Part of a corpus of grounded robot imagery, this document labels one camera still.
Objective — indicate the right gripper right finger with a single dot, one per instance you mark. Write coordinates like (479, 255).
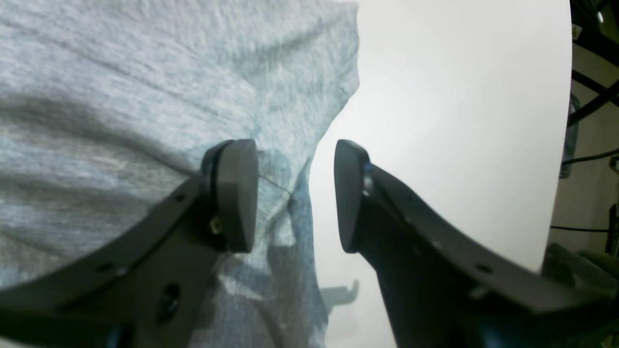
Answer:
(442, 289)

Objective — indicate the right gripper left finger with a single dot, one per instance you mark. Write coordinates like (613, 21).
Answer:
(145, 288)

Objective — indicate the grey T-shirt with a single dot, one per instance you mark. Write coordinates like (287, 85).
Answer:
(108, 105)

